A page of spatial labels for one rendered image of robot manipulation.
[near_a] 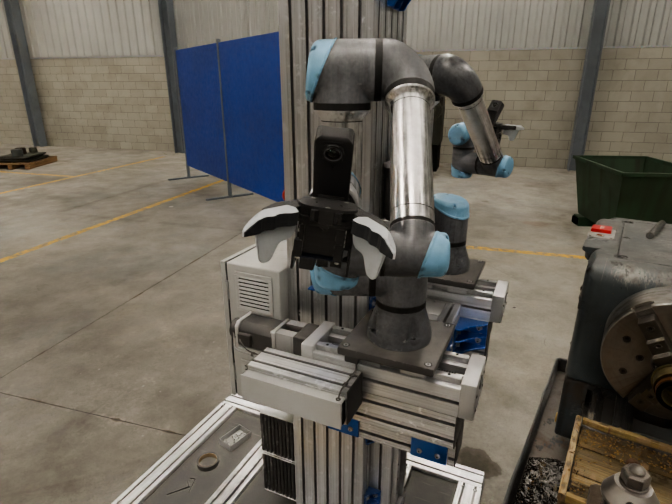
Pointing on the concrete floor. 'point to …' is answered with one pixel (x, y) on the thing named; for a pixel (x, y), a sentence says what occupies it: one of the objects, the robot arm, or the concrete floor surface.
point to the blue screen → (233, 113)
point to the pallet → (25, 159)
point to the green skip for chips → (622, 188)
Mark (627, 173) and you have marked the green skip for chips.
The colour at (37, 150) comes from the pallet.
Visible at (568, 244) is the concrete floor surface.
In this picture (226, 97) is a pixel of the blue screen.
